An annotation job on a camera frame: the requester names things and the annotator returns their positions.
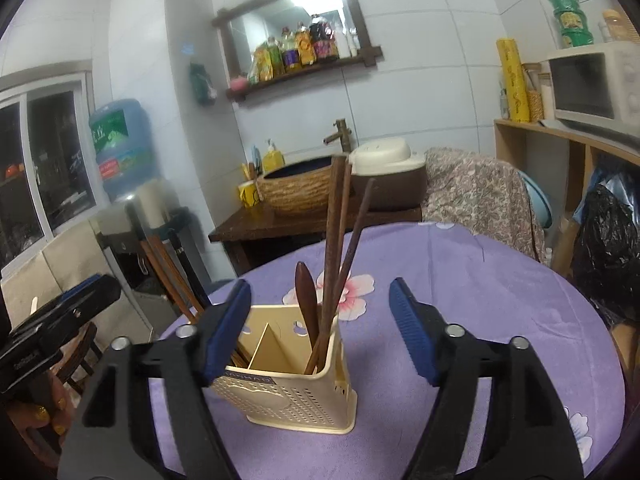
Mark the bronze faucet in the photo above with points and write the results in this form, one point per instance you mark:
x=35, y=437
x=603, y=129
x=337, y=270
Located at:
x=342, y=137

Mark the sliding window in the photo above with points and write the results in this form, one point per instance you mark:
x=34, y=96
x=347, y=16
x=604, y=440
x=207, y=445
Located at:
x=45, y=170

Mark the brown wooden chopstick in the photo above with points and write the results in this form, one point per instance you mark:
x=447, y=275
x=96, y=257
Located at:
x=334, y=220
x=357, y=230
x=241, y=356
x=346, y=185

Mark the wooden framed mirror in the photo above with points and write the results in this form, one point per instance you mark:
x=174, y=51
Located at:
x=295, y=25

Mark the white bottle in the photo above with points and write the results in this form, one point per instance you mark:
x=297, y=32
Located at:
x=342, y=42

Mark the folded dark wooden stand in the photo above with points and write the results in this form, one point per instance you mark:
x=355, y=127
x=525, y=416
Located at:
x=170, y=280

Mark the blue plastic basin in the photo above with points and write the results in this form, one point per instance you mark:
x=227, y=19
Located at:
x=539, y=200

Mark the wooden chair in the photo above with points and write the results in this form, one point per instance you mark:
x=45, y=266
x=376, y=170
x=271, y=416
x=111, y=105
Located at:
x=75, y=360

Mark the yellow toothbrush cup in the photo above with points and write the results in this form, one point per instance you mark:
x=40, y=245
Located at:
x=248, y=195

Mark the cream plastic utensil holder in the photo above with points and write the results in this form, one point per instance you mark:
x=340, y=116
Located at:
x=280, y=395

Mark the dark wooden vanity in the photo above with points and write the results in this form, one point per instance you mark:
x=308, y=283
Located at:
x=260, y=227

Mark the woven wash basin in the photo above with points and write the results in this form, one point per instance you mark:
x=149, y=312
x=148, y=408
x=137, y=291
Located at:
x=300, y=192

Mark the pink soap dish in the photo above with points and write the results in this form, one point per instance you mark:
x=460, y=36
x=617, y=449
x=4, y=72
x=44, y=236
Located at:
x=239, y=83

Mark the yellow wrapped roll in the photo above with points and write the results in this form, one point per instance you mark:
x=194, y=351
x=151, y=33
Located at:
x=513, y=80

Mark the glass jar with yellow contents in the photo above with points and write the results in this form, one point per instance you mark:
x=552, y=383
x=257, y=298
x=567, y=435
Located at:
x=533, y=97

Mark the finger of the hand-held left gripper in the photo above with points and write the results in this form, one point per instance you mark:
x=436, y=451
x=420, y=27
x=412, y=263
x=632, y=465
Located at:
x=85, y=300

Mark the blue water bottle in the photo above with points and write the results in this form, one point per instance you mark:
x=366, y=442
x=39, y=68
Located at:
x=122, y=150

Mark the yellow soap pump bottle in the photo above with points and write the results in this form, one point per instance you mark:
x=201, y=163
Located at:
x=273, y=160

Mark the white brown rice cooker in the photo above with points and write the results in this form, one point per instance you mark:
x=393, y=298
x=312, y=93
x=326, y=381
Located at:
x=385, y=175

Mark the white microwave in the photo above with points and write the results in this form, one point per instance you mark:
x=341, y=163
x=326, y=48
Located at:
x=585, y=85

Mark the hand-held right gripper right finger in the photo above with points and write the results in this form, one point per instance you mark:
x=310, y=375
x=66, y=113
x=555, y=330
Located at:
x=410, y=325

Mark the yellow orange snack bag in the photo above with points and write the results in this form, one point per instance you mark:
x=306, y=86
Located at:
x=262, y=65

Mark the floral cloth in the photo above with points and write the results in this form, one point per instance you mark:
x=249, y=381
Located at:
x=480, y=195

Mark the yellow lidded jar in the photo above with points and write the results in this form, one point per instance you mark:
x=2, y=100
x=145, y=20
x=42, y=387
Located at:
x=617, y=27

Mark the light wooden shelf unit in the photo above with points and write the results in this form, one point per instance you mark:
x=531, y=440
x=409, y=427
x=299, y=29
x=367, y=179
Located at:
x=510, y=145

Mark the yellow label bottle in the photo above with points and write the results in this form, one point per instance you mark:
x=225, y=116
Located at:
x=305, y=47

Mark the dark wooden spoon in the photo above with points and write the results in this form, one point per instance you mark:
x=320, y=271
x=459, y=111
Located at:
x=306, y=290

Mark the stack of green cups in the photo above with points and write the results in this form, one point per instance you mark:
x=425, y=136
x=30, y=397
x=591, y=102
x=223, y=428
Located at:
x=570, y=20

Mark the person's left hand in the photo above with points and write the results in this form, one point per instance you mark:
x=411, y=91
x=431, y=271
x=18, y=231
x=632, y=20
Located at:
x=47, y=422

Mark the green hanging packet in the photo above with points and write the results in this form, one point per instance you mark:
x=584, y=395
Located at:
x=202, y=85

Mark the purple label bottle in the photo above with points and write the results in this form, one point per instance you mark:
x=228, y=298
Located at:
x=290, y=55

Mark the white water dispenser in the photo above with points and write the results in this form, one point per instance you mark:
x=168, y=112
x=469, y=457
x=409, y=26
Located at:
x=117, y=255

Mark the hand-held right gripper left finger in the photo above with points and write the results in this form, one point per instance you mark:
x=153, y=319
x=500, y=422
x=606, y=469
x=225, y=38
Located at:
x=230, y=330

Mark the dark sauce bottle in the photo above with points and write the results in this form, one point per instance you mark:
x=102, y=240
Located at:
x=324, y=40

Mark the white paper cup tube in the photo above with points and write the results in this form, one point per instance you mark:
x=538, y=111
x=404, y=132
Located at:
x=152, y=205

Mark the purple floral tablecloth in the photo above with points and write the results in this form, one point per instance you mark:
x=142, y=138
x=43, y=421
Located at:
x=475, y=310

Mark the black plastic bag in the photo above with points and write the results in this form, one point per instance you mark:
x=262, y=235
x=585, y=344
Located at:
x=607, y=250

